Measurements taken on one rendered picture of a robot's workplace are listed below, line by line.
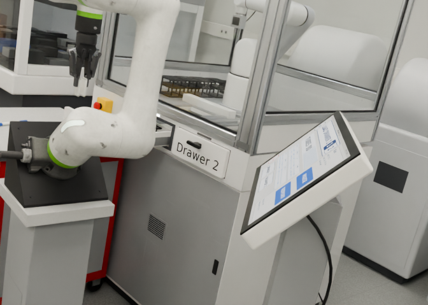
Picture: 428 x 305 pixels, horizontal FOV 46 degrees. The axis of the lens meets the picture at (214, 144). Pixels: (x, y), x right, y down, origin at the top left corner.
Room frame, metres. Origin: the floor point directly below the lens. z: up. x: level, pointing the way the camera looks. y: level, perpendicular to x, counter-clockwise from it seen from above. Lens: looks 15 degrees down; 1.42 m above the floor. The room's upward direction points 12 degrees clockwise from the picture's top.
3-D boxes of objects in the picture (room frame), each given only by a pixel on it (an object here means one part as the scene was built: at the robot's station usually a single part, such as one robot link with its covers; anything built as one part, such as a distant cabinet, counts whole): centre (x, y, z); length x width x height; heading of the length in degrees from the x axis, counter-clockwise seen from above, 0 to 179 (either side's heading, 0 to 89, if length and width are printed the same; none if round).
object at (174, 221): (2.42, -0.07, 0.40); 1.03 x 0.95 x 0.80; 48
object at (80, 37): (1.86, 0.53, 1.19); 0.08 x 0.07 x 0.09; 138
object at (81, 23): (1.87, 0.54, 1.26); 0.12 x 0.09 x 0.06; 48
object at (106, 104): (2.30, 0.54, 0.88); 0.07 x 0.05 x 0.07; 48
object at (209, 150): (1.88, 0.05, 0.87); 0.29 x 0.02 x 0.11; 48
